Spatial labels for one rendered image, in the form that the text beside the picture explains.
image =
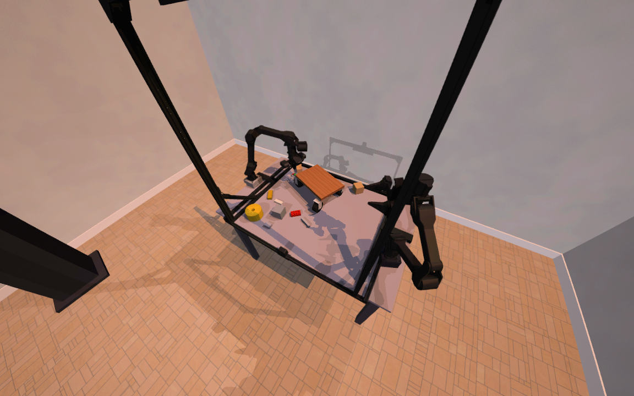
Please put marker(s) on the orange short cylinder with centre hole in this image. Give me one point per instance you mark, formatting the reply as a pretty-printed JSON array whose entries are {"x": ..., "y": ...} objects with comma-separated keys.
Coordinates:
[{"x": 254, "y": 212}]

